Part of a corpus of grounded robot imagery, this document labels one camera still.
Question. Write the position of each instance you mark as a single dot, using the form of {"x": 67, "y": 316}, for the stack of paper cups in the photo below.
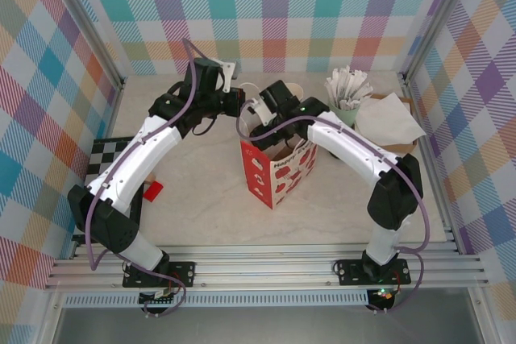
{"x": 296, "y": 90}

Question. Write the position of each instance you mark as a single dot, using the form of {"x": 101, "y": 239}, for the white wrapped stir stick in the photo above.
{"x": 362, "y": 85}
{"x": 332, "y": 86}
{"x": 356, "y": 80}
{"x": 346, "y": 76}
{"x": 364, "y": 92}

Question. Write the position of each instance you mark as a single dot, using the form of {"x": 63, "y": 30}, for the small red block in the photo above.
{"x": 154, "y": 192}

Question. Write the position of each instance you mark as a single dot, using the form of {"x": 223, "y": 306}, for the white red printed paper bag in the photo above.
{"x": 282, "y": 175}

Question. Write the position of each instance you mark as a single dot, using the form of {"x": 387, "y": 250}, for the white paper napkin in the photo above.
{"x": 387, "y": 118}

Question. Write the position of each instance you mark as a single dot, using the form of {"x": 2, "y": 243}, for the aluminium frame post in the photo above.
{"x": 89, "y": 17}
{"x": 437, "y": 17}

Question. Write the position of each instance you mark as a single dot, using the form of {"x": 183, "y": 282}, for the left aluminium frame post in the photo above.
{"x": 89, "y": 17}

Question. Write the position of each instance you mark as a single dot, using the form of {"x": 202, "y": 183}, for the left circuit board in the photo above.
{"x": 159, "y": 297}

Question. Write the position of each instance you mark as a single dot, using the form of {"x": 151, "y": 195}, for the green holder cup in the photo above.
{"x": 342, "y": 116}

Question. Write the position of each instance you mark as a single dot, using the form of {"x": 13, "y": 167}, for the black white checkerboard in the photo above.
{"x": 101, "y": 150}

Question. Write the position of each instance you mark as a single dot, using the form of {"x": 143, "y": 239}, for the brown cardboard napkin tray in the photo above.
{"x": 405, "y": 148}

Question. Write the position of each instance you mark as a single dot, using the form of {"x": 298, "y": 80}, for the circuit board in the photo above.
{"x": 383, "y": 295}
{"x": 159, "y": 297}

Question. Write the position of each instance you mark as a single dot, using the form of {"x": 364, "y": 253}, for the right circuit board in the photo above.
{"x": 383, "y": 295}

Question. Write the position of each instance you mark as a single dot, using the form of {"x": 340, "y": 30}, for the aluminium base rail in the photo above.
{"x": 262, "y": 269}

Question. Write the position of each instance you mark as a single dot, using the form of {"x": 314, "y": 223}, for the right aluminium frame post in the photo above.
{"x": 437, "y": 17}

